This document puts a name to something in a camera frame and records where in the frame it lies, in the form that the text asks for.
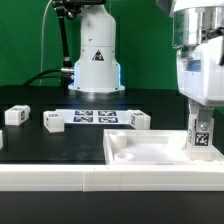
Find white fiducial tag sheet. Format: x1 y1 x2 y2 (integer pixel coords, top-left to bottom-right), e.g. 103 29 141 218
56 109 129 125

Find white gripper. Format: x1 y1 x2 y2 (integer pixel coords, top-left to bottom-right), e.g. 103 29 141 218
177 37 224 132

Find grey and black cables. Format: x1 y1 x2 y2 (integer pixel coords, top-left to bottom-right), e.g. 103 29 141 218
22 0 75 87

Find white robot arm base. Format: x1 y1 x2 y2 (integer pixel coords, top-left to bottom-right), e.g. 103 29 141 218
69 5 125 93

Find white square table top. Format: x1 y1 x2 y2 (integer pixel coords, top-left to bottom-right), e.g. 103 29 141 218
103 129 224 165

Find white obstacle wall rail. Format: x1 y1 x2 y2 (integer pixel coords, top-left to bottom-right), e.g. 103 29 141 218
0 163 224 192

